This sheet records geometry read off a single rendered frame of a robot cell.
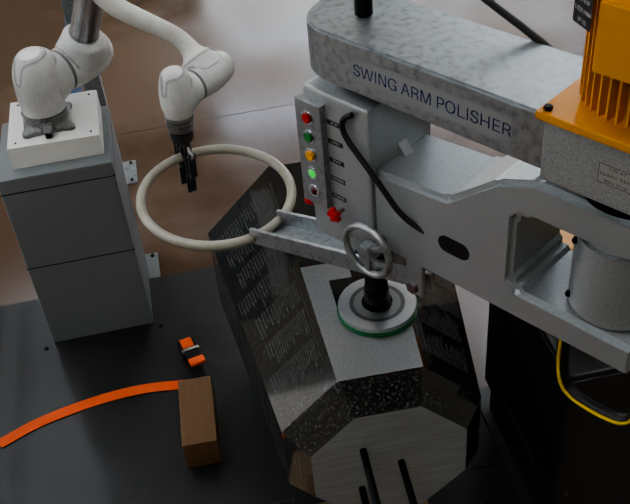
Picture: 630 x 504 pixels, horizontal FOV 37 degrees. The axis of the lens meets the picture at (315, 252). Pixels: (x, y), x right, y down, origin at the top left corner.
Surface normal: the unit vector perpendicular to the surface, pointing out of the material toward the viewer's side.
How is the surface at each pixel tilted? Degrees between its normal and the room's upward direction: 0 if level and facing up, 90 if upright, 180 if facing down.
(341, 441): 90
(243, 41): 0
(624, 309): 90
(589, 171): 90
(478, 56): 0
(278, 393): 45
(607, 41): 90
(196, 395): 0
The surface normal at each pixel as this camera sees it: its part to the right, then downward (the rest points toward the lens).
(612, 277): -0.45, 0.60
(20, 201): 0.21, 0.62
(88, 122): -0.06, -0.76
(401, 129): 0.72, 0.40
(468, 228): -0.69, 0.50
